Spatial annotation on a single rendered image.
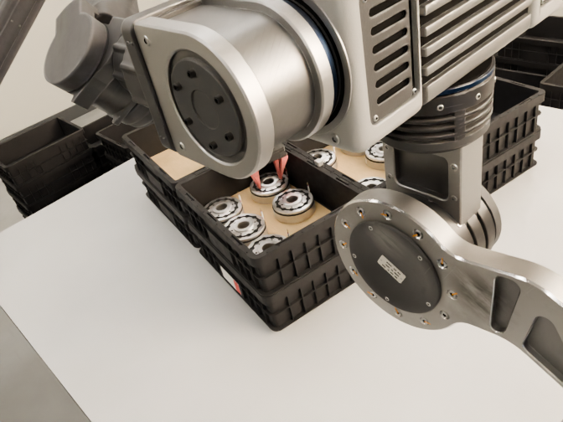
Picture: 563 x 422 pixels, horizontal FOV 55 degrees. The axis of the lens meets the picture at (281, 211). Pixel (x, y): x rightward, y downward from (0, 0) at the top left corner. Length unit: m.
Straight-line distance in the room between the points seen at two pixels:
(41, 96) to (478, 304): 4.11
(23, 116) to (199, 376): 3.51
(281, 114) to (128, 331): 1.04
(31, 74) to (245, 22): 4.09
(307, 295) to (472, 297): 0.62
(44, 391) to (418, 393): 1.64
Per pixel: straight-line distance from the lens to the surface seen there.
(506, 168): 1.55
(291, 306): 1.21
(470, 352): 1.17
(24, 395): 2.45
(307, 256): 1.15
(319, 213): 1.32
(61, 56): 0.58
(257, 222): 1.28
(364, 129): 0.45
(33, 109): 4.52
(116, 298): 1.48
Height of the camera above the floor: 1.62
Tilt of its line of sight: 36 degrees down
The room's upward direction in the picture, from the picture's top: 13 degrees counter-clockwise
